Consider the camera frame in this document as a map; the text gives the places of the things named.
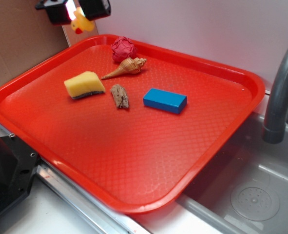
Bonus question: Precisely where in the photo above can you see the brown wood piece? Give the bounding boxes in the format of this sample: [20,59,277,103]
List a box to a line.
[110,84,129,109]

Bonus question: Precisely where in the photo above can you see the yellow sponge with grey pad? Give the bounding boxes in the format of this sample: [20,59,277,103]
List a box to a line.
[64,71,106,99]

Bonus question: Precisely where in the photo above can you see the grey plastic sink basin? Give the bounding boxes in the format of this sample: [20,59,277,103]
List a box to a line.
[178,114,288,234]

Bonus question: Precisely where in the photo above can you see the blue rectangular block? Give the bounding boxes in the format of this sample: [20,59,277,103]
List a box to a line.
[143,88,187,114]

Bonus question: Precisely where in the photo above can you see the grey sink faucet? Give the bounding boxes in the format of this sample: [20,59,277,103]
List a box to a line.
[262,49,288,144]

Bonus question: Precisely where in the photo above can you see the red crumpled paper ball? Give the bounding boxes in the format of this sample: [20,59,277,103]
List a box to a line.
[111,37,137,62]

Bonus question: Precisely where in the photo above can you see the tan spiral seashell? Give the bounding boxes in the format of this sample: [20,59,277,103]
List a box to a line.
[101,58,147,79]

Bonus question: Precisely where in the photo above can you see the brown cardboard panel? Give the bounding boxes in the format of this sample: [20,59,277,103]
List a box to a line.
[0,0,98,87]

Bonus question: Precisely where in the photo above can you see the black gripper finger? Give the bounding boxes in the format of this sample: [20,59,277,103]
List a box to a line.
[78,0,111,21]
[35,0,71,25]

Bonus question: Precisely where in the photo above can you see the yellow rubber duck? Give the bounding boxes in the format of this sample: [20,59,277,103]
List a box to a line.
[71,7,95,34]

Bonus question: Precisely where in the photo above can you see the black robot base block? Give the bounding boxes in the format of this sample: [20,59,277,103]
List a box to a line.
[0,136,40,216]

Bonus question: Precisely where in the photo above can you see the red plastic tray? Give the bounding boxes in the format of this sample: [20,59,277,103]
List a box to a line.
[0,35,265,214]

